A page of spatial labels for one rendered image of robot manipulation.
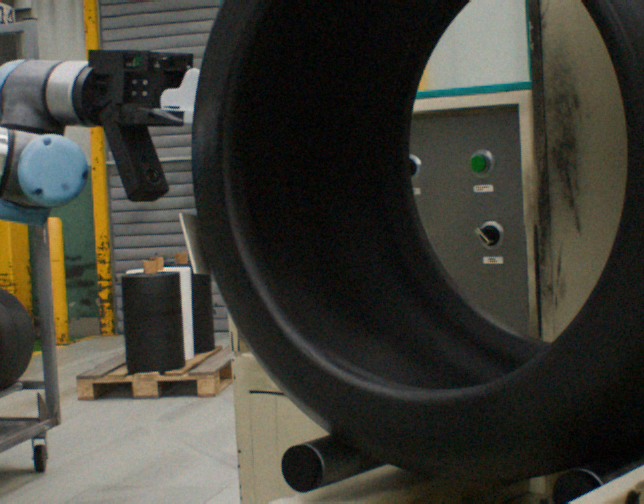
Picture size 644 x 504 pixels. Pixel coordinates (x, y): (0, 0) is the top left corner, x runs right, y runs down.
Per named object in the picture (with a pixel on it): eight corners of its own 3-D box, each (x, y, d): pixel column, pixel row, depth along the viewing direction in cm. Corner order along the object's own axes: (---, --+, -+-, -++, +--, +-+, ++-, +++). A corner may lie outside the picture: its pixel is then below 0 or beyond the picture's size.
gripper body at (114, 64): (151, 50, 140) (73, 48, 147) (148, 132, 141) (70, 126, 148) (200, 53, 146) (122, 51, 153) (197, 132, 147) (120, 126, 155)
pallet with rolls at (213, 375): (132, 370, 876) (125, 254, 872) (252, 366, 866) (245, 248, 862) (77, 400, 757) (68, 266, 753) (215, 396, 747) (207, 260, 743)
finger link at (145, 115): (174, 110, 138) (114, 106, 143) (173, 125, 138) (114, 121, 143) (205, 110, 142) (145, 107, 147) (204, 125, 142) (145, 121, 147)
